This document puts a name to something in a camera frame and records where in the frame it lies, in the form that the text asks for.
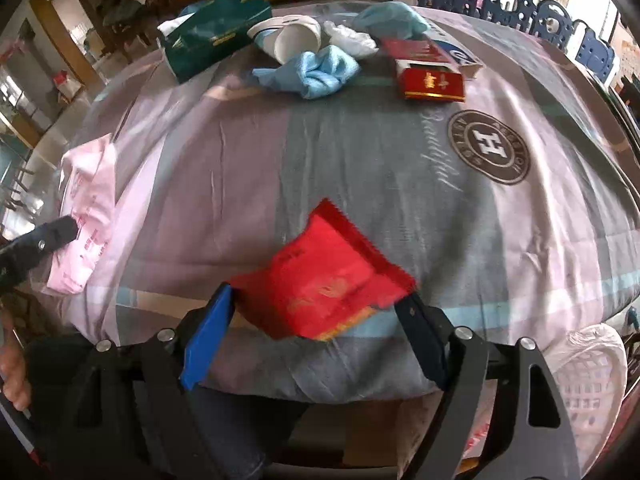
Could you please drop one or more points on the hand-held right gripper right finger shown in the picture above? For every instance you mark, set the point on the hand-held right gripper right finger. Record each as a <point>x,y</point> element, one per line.
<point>425,340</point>

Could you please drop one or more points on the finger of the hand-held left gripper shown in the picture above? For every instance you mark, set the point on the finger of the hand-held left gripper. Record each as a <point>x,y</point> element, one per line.
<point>45,242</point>

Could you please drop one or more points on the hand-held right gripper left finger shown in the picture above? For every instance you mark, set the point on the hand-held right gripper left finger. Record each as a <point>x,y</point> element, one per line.
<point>205,340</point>

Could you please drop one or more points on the pink plastic bag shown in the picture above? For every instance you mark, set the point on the pink plastic bag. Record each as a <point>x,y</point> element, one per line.
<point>90,185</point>

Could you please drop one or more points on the red snack packet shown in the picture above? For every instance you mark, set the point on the red snack packet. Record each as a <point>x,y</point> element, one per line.
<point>320,280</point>

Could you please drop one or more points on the red box with gold print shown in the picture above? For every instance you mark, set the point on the red box with gold print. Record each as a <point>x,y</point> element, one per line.
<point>430,85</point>

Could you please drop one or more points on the blue white box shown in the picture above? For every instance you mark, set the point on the blue white box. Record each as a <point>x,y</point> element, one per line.
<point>462,60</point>

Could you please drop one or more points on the light blue glove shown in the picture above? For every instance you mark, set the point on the light blue glove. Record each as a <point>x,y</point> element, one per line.
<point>320,72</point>

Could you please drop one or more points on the red white cigarette packet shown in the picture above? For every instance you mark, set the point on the red white cigarette packet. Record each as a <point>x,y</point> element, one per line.
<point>415,50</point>

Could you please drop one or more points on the white plastic bag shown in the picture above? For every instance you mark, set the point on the white plastic bag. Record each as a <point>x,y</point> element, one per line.
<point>350,40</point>

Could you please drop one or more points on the white paper cup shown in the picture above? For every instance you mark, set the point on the white paper cup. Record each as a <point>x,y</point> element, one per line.
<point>295,40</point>

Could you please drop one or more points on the teal glove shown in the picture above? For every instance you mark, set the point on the teal glove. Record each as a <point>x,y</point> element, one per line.
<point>390,17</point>

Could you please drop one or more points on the person's left hand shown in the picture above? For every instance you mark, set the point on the person's left hand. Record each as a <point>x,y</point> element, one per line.
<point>12,375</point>

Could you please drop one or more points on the red white paper bag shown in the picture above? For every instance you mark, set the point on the red white paper bag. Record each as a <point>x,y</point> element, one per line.
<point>67,89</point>

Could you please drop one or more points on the dark clothes bundle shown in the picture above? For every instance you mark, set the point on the dark clothes bundle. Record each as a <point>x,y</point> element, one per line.
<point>122,10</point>

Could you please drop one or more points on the green tissue box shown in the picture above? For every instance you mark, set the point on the green tissue box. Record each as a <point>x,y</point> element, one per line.
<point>210,35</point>

